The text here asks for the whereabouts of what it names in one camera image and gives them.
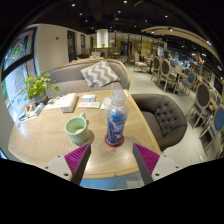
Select white paper slip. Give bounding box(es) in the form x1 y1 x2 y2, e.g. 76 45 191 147
77 101 102 110

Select blue white small card box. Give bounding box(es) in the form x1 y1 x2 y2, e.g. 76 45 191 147
81 94 97 103

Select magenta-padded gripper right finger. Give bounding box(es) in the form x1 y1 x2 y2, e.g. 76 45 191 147
132 143 184 186

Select group of ceiling spotlights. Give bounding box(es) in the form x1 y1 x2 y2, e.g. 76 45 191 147
69 0 221 71

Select window with festive decals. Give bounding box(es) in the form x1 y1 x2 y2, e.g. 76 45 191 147
0 27 38 123

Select white tissue box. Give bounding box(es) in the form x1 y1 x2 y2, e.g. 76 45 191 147
59 93 79 113

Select white printed paper leaflets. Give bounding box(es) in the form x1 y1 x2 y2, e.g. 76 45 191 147
44 96 64 110

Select clear blue-labelled water bottle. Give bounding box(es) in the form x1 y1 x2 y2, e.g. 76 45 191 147
104 88 129 146

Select green potted plant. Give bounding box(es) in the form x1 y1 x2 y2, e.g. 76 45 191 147
22 70 60 104

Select grey curved sofa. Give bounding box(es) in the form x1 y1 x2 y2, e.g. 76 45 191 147
43 58 132 99

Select small blue white carton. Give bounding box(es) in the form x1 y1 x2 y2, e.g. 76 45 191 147
33 102 45 116

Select grey white chevron cushion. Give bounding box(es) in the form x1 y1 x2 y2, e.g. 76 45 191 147
80 60 121 88

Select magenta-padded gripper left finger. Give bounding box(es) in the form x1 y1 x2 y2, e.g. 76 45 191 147
43 143 93 186

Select dark grey tufted armchair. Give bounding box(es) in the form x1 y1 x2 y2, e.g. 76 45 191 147
130 93 189 153

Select pale green ceramic mug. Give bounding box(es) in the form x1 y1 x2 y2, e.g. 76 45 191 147
64 112 90 146

